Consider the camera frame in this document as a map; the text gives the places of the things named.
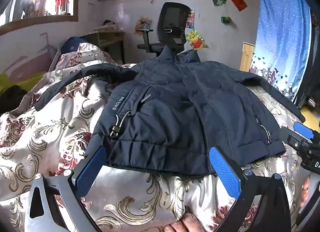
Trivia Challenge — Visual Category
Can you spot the dark navy padded jacket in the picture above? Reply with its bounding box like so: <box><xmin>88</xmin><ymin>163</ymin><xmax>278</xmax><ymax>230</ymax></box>
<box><xmin>35</xmin><ymin>47</ymin><xmax>304</xmax><ymax>177</ymax></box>

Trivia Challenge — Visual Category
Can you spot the person's right hand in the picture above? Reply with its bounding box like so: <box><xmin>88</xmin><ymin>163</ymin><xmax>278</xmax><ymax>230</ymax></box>
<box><xmin>299</xmin><ymin>176</ymin><xmax>310</xmax><ymax>208</ymax></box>

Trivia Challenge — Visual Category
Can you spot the person's left hand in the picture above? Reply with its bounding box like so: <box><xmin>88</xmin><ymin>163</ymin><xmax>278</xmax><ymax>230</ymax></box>
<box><xmin>164</xmin><ymin>213</ymin><xmax>204</xmax><ymax>232</ymax></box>

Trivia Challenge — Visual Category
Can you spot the floral white red bedspread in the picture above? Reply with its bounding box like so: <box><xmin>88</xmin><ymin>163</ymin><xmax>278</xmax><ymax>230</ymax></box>
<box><xmin>0</xmin><ymin>42</ymin><xmax>311</xmax><ymax>232</ymax></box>

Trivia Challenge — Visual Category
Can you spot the blue starry curtain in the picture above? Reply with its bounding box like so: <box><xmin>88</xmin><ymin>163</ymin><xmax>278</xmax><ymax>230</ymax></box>
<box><xmin>249</xmin><ymin>0</ymin><xmax>311</xmax><ymax>101</ymax></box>

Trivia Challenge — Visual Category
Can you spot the yellow green cloth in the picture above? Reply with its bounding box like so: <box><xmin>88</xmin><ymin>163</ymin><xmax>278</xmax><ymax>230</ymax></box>
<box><xmin>0</xmin><ymin>71</ymin><xmax>46</xmax><ymax>94</ymax></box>

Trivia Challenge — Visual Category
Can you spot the Winnie the Pooh poster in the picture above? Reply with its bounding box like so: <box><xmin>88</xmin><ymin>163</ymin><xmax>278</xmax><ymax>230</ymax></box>
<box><xmin>185</xmin><ymin>28</ymin><xmax>208</xmax><ymax>51</ymax></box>

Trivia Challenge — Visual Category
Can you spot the blue pillow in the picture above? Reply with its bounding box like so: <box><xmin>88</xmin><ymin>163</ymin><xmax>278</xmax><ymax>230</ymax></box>
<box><xmin>60</xmin><ymin>37</ymin><xmax>86</xmax><ymax>54</ymax></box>

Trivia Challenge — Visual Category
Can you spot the wooden desk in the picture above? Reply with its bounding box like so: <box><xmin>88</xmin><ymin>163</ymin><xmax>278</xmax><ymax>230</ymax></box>
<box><xmin>80</xmin><ymin>30</ymin><xmax>126</xmax><ymax>64</ymax></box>

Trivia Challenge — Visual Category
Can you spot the cartoon character poster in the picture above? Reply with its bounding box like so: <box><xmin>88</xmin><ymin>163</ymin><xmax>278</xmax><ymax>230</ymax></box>
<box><xmin>186</xmin><ymin>10</ymin><xmax>195</xmax><ymax>29</ymax></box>

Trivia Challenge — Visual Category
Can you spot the black mesh office chair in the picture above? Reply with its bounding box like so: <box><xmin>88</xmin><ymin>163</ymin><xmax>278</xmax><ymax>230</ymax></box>
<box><xmin>137</xmin><ymin>2</ymin><xmax>191</xmax><ymax>56</ymax></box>

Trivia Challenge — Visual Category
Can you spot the green box on wall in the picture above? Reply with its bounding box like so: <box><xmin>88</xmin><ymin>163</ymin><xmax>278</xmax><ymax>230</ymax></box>
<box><xmin>221</xmin><ymin>16</ymin><xmax>232</xmax><ymax>24</ymax></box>

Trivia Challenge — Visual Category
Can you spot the red paper on wall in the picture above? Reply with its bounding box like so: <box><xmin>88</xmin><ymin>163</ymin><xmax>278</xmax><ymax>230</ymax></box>
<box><xmin>231</xmin><ymin>0</ymin><xmax>247</xmax><ymax>12</ymax></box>

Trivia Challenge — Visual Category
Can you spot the green card on wall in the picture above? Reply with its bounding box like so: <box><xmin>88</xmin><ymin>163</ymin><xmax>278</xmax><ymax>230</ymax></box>
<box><xmin>212</xmin><ymin>0</ymin><xmax>227</xmax><ymax>7</ymax></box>

